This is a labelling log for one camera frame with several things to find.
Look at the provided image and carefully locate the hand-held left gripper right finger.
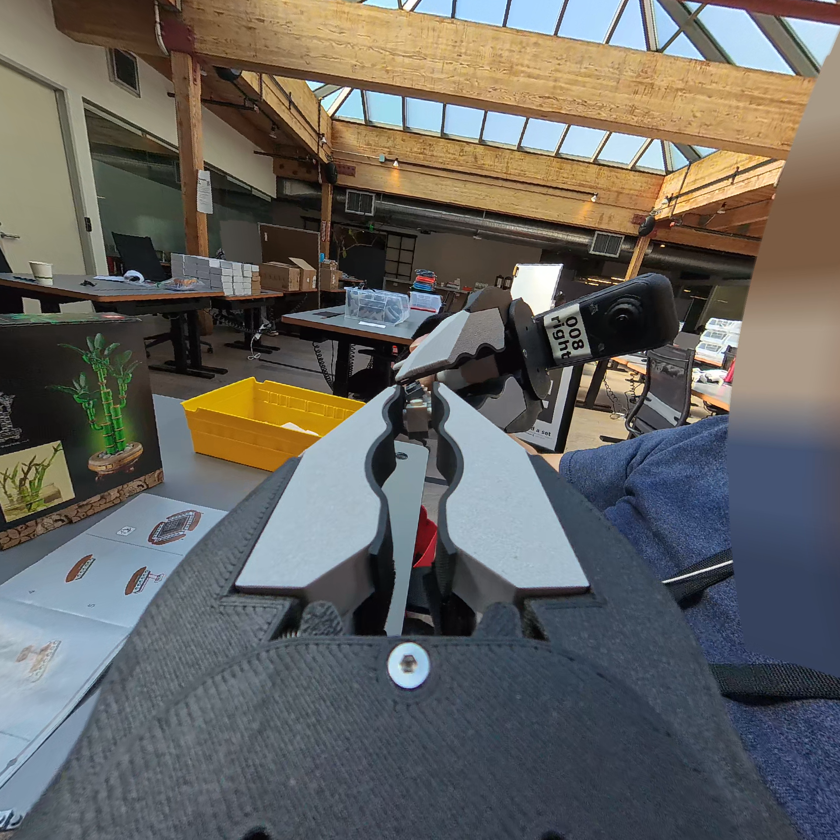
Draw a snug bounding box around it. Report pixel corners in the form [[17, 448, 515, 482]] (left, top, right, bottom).
[[430, 384, 592, 614]]

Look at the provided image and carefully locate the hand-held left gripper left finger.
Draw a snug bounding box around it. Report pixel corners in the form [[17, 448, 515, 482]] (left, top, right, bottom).
[[234, 386, 406, 634]]

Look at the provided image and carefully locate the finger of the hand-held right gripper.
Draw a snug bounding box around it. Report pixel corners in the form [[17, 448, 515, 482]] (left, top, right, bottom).
[[392, 307, 509, 386], [432, 361, 508, 398]]

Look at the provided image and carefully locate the grey lego assembly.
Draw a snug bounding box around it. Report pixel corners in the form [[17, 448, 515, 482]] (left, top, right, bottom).
[[403, 384, 434, 441]]

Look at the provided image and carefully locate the person's right forearm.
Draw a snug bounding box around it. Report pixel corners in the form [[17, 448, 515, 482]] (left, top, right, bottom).
[[508, 430, 565, 470]]

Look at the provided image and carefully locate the lego instruction booklet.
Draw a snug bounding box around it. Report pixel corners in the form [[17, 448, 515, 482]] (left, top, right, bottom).
[[0, 492, 227, 782]]

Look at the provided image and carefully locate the lego set box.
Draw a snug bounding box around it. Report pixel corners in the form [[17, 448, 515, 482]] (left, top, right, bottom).
[[0, 314, 165, 551]]

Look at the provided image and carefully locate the clear plastic bin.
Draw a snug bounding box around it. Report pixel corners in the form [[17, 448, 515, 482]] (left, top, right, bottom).
[[344, 287, 411, 326]]

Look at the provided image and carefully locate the black office chair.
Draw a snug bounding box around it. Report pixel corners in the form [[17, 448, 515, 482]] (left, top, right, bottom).
[[626, 344, 697, 439], [112, 233, 168, 283]]

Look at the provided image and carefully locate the black framed marker sign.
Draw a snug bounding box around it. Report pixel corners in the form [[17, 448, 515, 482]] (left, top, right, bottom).
[[508, 262, 585, 455]]

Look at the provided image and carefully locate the stack of clear containers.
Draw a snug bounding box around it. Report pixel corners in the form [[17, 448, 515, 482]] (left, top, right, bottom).
[[696, 317, 742, 362]]

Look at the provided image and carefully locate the grey office desk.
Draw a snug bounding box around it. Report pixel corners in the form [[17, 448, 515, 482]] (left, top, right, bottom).
[[282, 305, 460, 401], [0, 272, 283, 382]]

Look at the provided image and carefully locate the yellow plastic bin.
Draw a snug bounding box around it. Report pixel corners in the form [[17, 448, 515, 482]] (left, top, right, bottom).
[[180, 377, 365, 473]]

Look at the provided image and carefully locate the person's blue shirt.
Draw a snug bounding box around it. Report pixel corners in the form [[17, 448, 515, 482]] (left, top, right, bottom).
[[558, 413, 840, 840]]

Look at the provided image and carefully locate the stack of white boxes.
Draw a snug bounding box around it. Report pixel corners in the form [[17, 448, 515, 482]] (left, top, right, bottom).
[[171, 252, 261, 296]]

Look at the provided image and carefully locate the white door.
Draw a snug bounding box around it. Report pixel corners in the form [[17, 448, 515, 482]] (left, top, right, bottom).
[[0, 59, 93, 277]]

